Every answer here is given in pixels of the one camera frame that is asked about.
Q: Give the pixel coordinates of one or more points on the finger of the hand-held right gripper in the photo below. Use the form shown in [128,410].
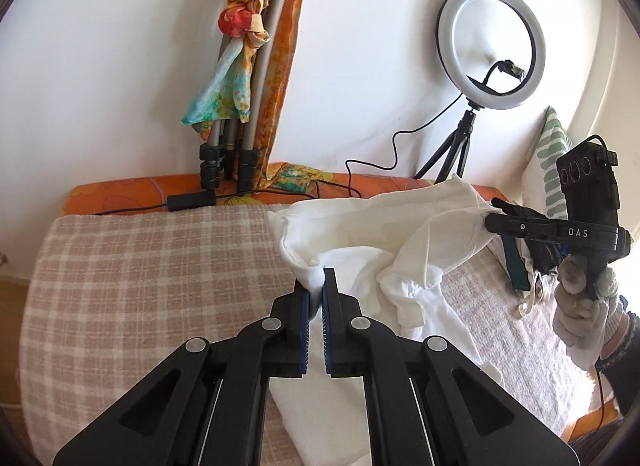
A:
[522,227]
[520,209]

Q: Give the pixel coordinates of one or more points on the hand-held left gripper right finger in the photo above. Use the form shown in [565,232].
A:
[330,316]

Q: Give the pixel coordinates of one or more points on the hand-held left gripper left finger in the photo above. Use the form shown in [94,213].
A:
[300,316]

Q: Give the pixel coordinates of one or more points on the white t-shirt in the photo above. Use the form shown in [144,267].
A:
[440,226]

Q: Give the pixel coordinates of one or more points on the person's right forearm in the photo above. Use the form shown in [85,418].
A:
[625,361]

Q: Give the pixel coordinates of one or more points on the person's right hand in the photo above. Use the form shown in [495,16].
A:
[580,326]

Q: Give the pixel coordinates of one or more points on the black folded garment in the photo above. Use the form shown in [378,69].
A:
[542,256]

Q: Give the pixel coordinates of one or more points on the green white patterned pillow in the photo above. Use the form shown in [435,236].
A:
[550,145]

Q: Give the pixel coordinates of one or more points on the small black tripod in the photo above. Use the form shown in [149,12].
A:
[457,145]

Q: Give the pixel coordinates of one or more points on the black gooseneck phone holder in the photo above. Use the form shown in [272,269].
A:
[490,78]

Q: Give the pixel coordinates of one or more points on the beige checked blanket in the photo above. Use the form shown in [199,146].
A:
[150,271]

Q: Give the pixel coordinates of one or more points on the orange floral bed sheet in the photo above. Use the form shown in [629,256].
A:
[115,193]

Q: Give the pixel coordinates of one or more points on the folded grey tripod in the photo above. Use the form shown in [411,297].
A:
[260,95]

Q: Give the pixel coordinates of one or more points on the colourful knotted scarf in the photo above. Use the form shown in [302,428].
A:
[220,100]

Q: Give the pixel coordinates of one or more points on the grey cloth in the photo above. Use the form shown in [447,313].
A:
[600,446]

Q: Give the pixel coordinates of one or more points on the orange patterned cloth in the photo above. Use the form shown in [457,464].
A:
[285,70]

